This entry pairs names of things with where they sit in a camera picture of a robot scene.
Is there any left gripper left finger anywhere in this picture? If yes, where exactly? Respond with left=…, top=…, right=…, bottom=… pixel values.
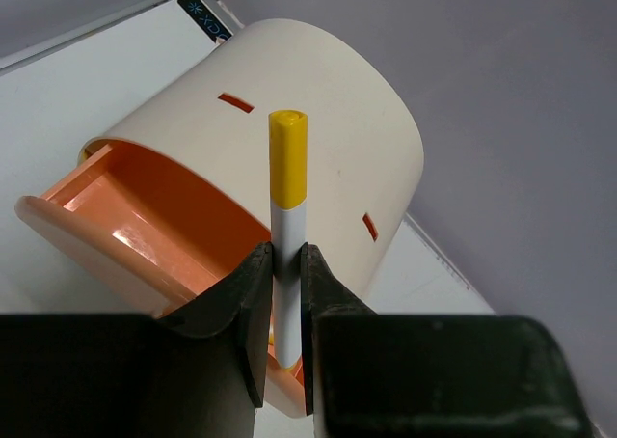
left=158, top=242, right=273, bottom=406

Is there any cream cylindrical desk organizer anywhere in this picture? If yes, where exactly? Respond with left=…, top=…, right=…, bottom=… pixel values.
left=13, top=17, right=426, bottom=419

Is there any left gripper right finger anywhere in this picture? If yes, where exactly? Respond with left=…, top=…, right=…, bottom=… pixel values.
left=300, top=243, right=375, bottom=416

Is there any white pen yellow cap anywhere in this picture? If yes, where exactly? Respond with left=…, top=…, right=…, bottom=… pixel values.
left=269, top=110, right=308, bottom=370

